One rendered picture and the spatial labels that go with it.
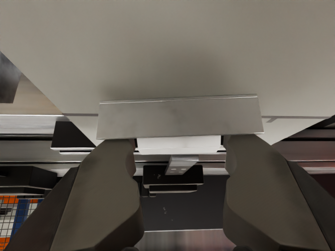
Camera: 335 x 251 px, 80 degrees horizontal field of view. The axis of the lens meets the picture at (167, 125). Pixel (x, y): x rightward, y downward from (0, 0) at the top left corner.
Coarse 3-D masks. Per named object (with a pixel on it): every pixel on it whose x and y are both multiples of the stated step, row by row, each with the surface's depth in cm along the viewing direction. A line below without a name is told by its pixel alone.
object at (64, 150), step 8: (56, 128) 21; (64, 128) 21; (72, 128) 21; (56, 136) 21; (64, 136) 21; (72, 136) 21; (80, 136) 21; (56, 144) 21; (64, 144) 21; (72, 144) 21; (80, 144) 21; (88, 144) 21; (64, 152) 23; (72, 152) 23; (80, 152) 23; (88, 152) 23; (136, 152) 23; (216, 152) 24; (224, 152) 24
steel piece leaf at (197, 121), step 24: (216, 96) 11; (240, 96) 11; (120, 120) 11; (144, 120) 11; (168, 120) 10; (192, 120) 10; (216, 120) 10; (240, 120) 10; (144, 144) 19; (168, 144) 19; (192, 144) 19; (216, 144) 20
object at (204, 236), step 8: (144, 232) 20; (152, 232) 20; (160, 232) 20; (168, 232) 20; (176, 232) 20; (184, 232) 20; (192, 232) 20; (200, 232) 20; (208, 232) 20; (216, 232) 20; (144, 240) 20; (152, 240) 20; (160, 240) 20; (168, 240) 20; (176, 240) 20; (184, 240) 20; (192, 240) 20; (200, 240) 20; (208, 240) 20; (216, 240) 20; (224, 240) 20; (144, 248) 19; (152, 248) 19; (160, 248) 19; (168, 248) 19; (176, 248) 19; (184, 248) 20; (192, 248) 20; (200, 248) 20; (208, 248) 20; (216, 248) 20; (224, 248) 20; (232, 248) 20
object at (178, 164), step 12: (180, 156) 26; (192, 156) 26; (144, 168) 39; (156, 168) 40; (168, 168) 32; (180, 168) 32; (192, 168) 40; (144, 180) 39; (156, 180) 39; (168, 180) 39; (180, 180) 39; (192, 180) 39; (156, 192) 43; (168, 192) 44; (180, 192) 45
